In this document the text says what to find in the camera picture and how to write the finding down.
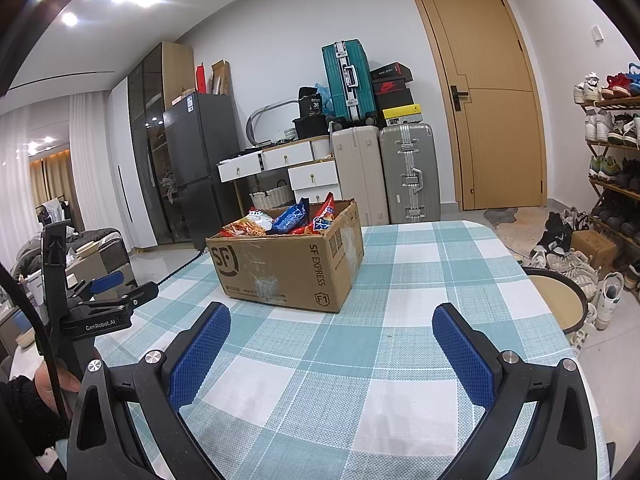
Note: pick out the black box with white label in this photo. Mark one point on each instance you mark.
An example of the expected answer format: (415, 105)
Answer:
(310, 102)

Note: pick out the small white basket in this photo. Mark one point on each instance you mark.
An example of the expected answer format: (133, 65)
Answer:
(290, 135)

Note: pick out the shoe rack with shoes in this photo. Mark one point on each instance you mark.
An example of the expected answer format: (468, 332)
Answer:
(602, 125)

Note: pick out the black storage bin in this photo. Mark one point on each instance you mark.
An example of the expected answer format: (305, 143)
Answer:
(310, 127)

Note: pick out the person's left forearm black sleeve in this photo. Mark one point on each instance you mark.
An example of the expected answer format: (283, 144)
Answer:
(25, 420)

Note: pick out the person's left hand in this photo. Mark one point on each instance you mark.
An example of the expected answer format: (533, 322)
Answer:
(47, 385)

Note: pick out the white noodle snack bag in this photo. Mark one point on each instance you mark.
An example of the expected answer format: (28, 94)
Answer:
(250, 225)

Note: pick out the white curtain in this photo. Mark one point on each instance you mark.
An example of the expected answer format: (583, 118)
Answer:
(85, 160)

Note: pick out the grey cushioned chair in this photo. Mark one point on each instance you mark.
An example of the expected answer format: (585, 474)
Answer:
(100, 240)

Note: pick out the plain black shoe box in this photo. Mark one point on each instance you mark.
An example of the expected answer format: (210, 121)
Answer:
(395, 101)

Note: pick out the flat cardboard pieces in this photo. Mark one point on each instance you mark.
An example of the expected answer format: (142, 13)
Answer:
(220, 80)

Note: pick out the white desk with drawers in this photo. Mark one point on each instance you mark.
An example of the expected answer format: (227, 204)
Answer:
(315, 175)

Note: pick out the round beige stool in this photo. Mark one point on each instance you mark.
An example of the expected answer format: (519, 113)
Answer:
(555, 300)

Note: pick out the white wall switch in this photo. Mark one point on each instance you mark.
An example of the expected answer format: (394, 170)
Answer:
(597, 33)

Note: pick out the white wardrobe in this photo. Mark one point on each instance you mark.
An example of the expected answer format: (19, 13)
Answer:
(120, 185)

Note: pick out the yellow and black shoe box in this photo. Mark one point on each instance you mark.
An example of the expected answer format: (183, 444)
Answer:
(402, 116)

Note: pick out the wooden shoe rack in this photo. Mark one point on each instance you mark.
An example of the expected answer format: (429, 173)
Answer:
(615, 103)

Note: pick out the dark glass cabinet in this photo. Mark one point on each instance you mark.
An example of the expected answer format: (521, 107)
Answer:
(147, 160)

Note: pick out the orange curtain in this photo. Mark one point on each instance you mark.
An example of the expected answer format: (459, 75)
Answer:
(55, 180)

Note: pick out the red flat box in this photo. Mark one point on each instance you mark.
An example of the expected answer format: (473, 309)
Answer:
(200, 80)

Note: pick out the blue cookie packet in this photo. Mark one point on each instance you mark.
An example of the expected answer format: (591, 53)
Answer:
(290, 217)

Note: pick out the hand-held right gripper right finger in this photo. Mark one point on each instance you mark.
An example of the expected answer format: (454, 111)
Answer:
(465, 355)

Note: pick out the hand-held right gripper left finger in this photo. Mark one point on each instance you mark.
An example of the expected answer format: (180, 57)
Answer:
(200, 355)

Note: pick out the beige suitcase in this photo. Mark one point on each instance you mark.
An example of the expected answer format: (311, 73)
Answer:
(360, 175)

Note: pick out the red chip bag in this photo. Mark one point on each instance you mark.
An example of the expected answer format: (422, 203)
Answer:
(322, 215)

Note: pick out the wooden door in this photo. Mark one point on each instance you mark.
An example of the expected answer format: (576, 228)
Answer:
(490, 150)

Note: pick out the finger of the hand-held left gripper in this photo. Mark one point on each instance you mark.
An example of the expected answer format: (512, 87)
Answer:
(107, 282)
(135, 296)

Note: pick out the pile of loose shoes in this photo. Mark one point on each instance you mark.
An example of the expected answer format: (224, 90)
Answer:
(565, 260)

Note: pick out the black shoe box red logo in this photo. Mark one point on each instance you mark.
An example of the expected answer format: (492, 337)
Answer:
(392, 87)

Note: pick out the grey door mat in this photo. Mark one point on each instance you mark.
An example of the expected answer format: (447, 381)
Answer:
(502, 216)

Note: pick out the oval metal-framed mirror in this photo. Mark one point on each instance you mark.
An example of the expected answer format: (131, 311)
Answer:
(272, 106)

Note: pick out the black shoe box brown lid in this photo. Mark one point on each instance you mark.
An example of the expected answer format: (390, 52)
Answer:
(392, 72)

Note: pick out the silver suitcase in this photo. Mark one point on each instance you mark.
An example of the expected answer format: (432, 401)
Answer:
(425, 175)

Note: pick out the teal suitcase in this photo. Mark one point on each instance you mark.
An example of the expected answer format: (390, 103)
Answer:
(332, 85)

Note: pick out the black refrigerator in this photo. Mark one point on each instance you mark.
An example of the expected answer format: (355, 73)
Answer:
(200, 160)

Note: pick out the woven laundry basket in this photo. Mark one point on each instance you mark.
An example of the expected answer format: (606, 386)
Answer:
(272, 195)

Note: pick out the small brown cardboard box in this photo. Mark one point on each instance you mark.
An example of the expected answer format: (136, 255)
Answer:
(595, 247)

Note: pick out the blue plastic bag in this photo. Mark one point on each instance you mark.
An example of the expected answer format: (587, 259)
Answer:
(324, 97)

